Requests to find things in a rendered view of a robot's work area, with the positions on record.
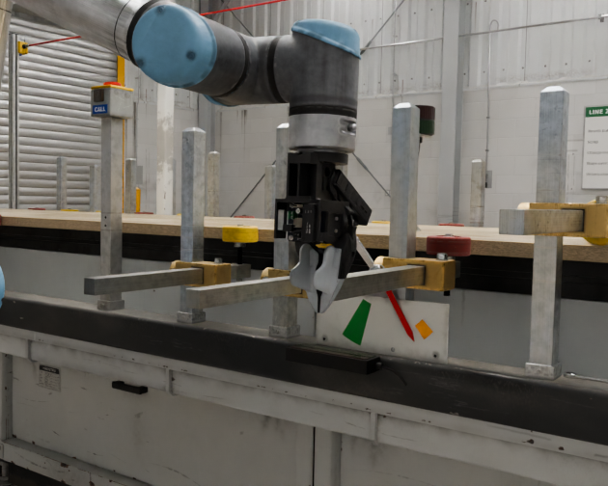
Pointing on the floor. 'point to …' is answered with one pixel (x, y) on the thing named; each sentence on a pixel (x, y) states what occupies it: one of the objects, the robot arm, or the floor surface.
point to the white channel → (165, 149)
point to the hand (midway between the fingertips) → (323, 303)
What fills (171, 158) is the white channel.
